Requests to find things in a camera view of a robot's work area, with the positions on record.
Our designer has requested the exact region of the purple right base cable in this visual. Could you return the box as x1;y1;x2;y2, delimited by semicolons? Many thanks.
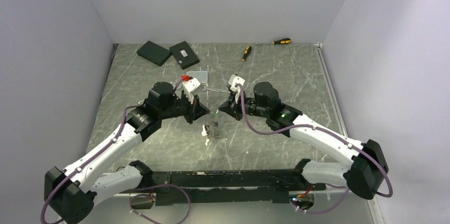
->
291;184;352;216

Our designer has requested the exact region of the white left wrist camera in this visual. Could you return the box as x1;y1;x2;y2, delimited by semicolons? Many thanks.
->
181;77;204;104

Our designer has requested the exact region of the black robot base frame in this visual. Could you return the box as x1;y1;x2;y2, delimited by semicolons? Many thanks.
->
137;160;326;206

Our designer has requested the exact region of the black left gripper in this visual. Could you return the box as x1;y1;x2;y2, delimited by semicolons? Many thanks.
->
159;91;210;124

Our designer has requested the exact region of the silver right wrench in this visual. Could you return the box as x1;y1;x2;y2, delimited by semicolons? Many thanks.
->
201;87;230;93

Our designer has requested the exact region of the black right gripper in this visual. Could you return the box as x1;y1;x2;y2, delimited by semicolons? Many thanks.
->
219;88;270;121

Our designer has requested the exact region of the black yellow screwdriver near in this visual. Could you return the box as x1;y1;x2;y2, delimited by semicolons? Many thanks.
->
236;46;252;75

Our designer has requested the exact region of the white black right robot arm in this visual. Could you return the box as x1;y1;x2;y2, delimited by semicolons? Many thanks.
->
219;77;393;200

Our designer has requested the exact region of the black box with label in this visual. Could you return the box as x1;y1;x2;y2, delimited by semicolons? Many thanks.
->
169;41;200;70

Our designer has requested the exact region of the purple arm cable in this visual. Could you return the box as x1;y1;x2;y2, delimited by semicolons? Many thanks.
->
237;83;394;199
40;78;185;224

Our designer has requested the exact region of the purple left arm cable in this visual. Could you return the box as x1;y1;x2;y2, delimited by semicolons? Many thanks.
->
40;78;185;224

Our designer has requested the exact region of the black flat box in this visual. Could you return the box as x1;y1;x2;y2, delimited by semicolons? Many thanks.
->
136;41;172;67

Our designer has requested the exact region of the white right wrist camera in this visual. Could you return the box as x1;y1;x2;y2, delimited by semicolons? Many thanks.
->
228;74;245;92

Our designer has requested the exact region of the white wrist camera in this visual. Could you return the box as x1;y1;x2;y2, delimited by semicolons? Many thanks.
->
228;74;245;92
181;77;204;104

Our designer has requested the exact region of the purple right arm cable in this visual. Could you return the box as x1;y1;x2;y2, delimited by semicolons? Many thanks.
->
237;83;394;199

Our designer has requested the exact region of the black yellow screwdriver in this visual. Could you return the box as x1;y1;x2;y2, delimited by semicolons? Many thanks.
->
255;38;291;46
236;46;252;75

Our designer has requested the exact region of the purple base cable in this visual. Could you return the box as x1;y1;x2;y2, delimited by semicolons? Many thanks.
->
128;184;192;224
291;184;352;216

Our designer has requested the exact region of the black yellow screwdriver far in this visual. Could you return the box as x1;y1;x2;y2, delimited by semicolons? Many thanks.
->
255;38;291;46

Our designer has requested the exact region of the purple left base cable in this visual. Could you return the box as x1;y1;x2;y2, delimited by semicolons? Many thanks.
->
128;184;192;224

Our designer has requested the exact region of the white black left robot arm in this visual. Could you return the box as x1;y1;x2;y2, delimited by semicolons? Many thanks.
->
40;77;210;223

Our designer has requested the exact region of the white network switch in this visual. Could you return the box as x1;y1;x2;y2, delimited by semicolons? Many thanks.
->
186;71;208;85

